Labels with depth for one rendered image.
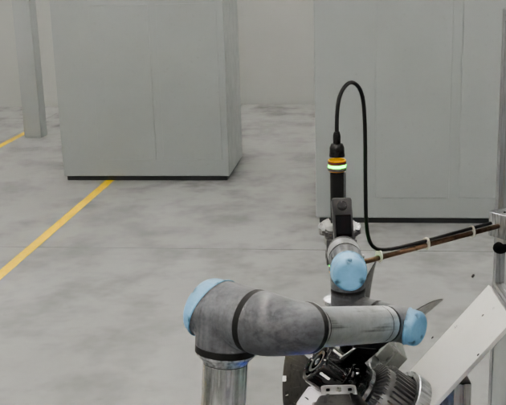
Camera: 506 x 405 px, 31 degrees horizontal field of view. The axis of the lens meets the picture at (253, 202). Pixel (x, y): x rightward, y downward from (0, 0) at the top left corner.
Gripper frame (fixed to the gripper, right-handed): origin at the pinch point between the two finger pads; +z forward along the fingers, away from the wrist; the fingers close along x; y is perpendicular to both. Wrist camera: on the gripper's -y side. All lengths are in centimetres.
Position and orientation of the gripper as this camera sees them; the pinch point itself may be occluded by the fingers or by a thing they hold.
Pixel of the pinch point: (336, 219)
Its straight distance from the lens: 226.8
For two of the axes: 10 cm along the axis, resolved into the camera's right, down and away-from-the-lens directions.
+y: 0.3, 9.7, 2.6
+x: 10.0, -0.2, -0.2
